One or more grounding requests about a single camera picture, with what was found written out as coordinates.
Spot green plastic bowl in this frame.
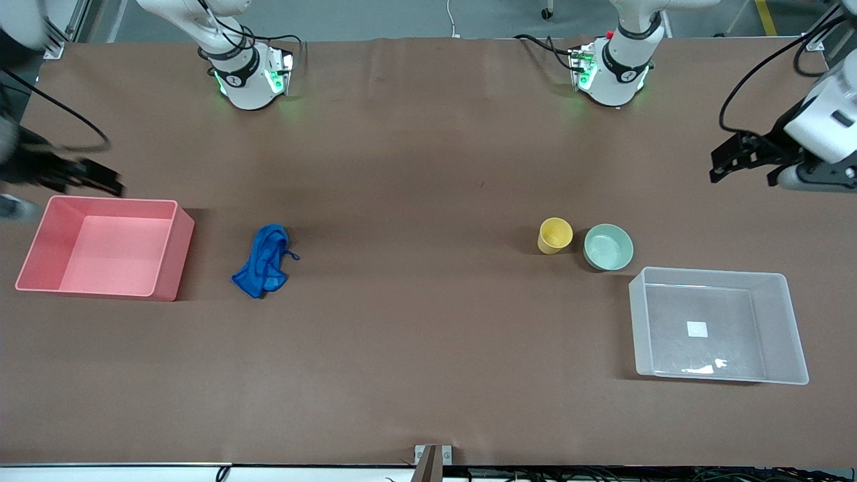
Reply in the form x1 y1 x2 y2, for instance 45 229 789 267
583 224 634 271

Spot blue mesh bag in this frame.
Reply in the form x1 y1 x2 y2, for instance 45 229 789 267
232 224 300 299

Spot yellow plastic cup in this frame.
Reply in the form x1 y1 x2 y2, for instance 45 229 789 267
538 218 574 255

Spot pink plastic bin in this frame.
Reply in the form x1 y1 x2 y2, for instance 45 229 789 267
15 195 196 302

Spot clear plastic bin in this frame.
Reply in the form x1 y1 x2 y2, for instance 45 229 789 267
629 266 809 386

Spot brown table cover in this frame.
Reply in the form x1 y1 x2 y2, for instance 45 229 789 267
0 37 857 467

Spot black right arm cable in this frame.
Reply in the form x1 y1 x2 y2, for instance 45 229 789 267
0 67 111 152

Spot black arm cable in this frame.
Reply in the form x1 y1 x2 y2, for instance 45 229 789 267
0 67 111 152
719 12 857 136

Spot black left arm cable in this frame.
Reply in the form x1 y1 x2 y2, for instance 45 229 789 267
719 12 857 136

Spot aluminium frame profile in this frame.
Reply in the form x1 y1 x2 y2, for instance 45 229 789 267
805 5 841 52
42 0 91 60

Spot black left base cables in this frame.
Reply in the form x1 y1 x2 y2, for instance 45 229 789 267
514 33 585 72

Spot black base cables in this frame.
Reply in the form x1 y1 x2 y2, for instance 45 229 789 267
514 33 585 72
194 0 306 71

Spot black right base cables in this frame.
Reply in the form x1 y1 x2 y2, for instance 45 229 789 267
194 0 306 71

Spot black cable bundle under table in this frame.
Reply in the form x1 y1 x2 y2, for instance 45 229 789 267
442 467 857 482

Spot metal table edge bracket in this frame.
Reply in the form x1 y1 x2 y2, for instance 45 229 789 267
414 445 453 482

